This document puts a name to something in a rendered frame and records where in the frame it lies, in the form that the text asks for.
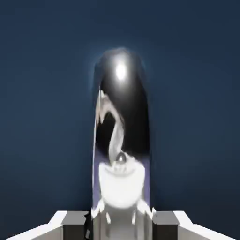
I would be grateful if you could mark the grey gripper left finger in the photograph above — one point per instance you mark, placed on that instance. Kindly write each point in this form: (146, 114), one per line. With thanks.
(75, 226)

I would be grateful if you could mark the dark blue cabinet door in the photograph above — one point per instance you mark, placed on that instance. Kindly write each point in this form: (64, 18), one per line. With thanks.
(37, 93)

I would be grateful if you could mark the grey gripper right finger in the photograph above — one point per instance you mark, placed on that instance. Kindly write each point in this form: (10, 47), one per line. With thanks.
(166, 227)

